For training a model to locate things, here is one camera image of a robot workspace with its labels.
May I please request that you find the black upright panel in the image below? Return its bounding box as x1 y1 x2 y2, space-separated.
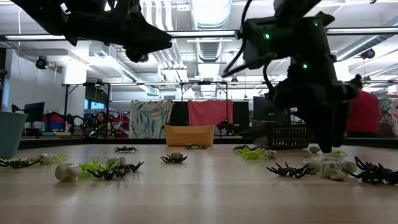
233 101 250 135
170 101 190 127

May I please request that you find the colourful patchwork quilt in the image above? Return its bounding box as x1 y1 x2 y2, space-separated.
377 98 398 138

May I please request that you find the teal plastic bin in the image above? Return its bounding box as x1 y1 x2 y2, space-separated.
0 111 29 160

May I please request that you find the red cloth backdrop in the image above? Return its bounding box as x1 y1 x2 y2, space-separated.
188 99 234 127

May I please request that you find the black metal frame rack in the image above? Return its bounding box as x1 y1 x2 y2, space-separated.
63 81 229 138

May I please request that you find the black mesh basket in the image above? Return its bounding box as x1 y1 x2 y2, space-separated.
251 123 313 151

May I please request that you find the silver ventilation duct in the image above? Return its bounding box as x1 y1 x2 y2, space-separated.
188 0 233 30

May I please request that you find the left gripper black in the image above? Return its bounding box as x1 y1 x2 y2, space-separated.
63 0 173 62

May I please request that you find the black aluminium table frame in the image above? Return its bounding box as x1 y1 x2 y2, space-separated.
18 136 398 149

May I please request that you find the seated person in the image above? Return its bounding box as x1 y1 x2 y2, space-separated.
93 111 109 138

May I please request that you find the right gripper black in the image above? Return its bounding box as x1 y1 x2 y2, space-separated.
273 55 358 154

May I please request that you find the standing person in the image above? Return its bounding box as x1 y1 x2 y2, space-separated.
345 73 382 138

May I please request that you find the black ceiling spotlight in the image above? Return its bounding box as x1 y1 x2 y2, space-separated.
360 48 376 60
35 55 50 70

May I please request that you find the leaf print cloth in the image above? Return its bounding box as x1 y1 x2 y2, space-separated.
129 100 174 139

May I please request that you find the yellow plastic bin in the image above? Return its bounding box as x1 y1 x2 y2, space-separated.
164 124 216 147

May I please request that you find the black overhead light bar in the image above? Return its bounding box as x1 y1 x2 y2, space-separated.
0 29 398 40

